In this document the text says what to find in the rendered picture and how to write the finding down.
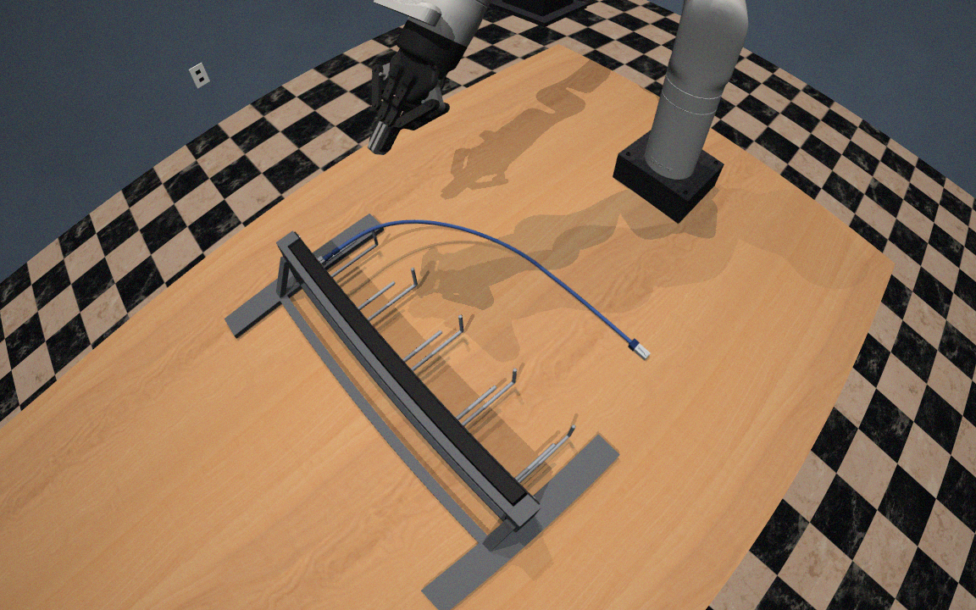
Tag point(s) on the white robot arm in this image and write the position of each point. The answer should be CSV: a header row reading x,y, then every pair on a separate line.
x,y
709,39

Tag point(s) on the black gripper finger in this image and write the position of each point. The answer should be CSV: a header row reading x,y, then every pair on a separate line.
x,y
380,77
421,114

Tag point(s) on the network cable plug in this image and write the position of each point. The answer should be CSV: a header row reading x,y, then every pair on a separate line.
x,y
639,349

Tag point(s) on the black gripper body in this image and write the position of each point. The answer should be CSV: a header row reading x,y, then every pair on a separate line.
x,y
434,56

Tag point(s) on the blue patch cable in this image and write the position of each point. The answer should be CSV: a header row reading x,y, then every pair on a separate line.
x,y
428,222

